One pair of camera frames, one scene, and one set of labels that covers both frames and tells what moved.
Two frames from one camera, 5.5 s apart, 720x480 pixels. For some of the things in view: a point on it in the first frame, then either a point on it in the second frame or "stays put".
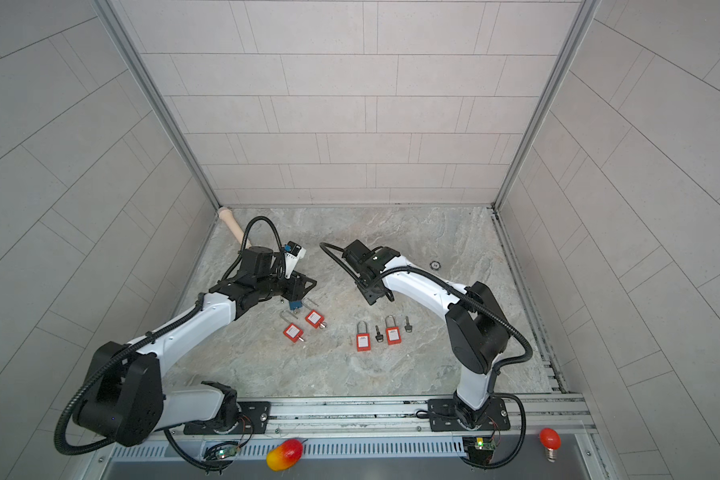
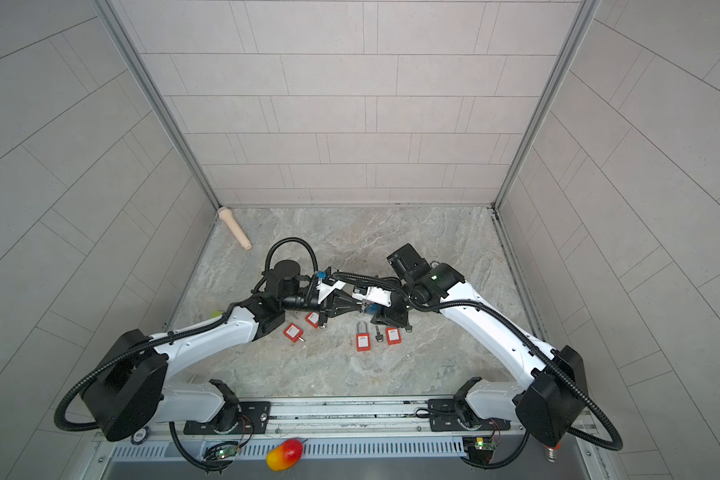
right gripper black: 362,285 to 389,316
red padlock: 316,319 stays put
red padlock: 393,334 stays put
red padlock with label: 363,340 stays put
